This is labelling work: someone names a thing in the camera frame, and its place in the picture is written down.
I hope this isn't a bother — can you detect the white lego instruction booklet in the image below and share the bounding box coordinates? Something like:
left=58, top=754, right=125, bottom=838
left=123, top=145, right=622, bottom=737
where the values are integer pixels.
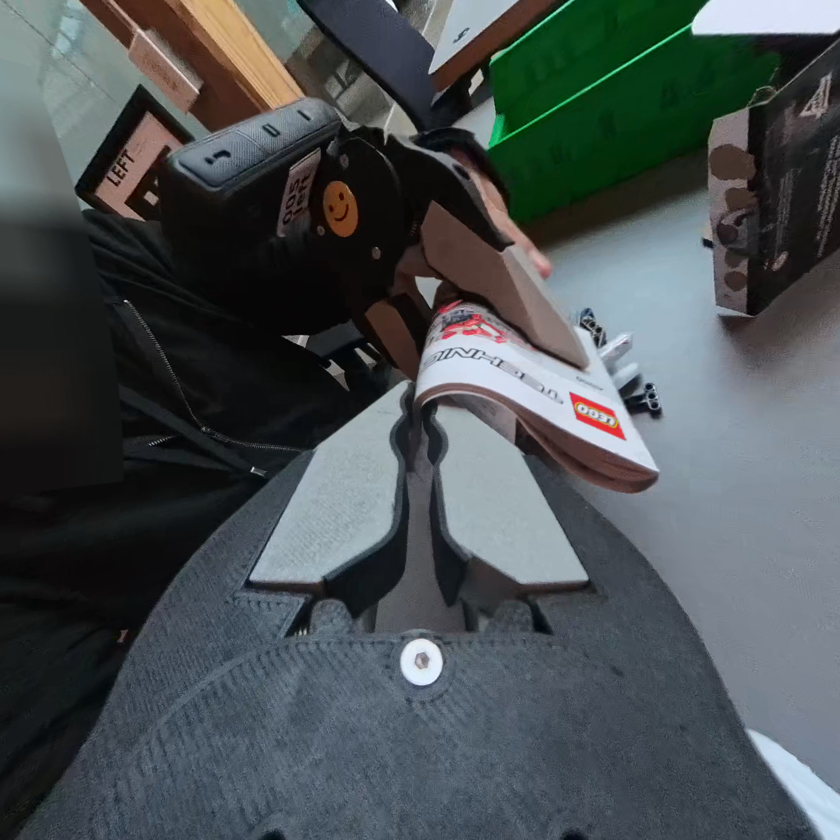
left=413, top=298, right=660, bottom=494

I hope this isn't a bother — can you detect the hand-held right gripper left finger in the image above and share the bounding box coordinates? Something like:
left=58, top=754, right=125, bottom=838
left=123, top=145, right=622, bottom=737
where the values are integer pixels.
left=249, top=382, right=416, bottom=619

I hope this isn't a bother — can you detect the black framed paper sign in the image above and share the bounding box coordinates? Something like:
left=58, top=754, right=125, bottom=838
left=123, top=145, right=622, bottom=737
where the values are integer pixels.
left=74, top=84, right=196, bottom=222

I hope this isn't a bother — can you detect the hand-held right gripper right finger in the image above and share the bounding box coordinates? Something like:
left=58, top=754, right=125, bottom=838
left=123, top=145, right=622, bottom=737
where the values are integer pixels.
left=422, top=402, right=589, bottom=610

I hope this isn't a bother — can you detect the cluster of small lego connectors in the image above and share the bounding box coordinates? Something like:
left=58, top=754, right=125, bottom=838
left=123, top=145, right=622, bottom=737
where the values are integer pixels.
left=581, top=307, right=664, bottom=419

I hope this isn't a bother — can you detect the black office chair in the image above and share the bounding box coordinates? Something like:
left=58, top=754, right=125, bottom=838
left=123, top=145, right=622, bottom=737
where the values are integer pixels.
left=295, top=0, right=476, bottom=135

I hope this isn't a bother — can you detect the green plastic bin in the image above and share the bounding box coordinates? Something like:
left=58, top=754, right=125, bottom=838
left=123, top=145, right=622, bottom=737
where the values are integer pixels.
left=489, top=26, right=785, bottom=225
left=489, top=0, right=713, bottom=132

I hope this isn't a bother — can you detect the dark cardboard lego box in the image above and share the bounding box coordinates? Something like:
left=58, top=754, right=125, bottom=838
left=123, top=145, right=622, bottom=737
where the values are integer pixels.
left=707, top=29, right=840, bottom=317

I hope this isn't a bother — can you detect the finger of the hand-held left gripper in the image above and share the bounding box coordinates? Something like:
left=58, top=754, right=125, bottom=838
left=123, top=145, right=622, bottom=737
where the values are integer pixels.
left=419, top=200, right=590, bottom=370
left=363, top=290, right=439, bottom=383

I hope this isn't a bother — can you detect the wooden side table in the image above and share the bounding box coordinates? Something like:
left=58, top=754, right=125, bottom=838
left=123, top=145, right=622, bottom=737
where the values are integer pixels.
left=79, top=0, right=306, bottom=132

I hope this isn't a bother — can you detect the person's left hand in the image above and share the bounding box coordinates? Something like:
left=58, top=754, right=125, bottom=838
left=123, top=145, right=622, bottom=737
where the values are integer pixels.
left=466, top=169, right=553, bottom=278

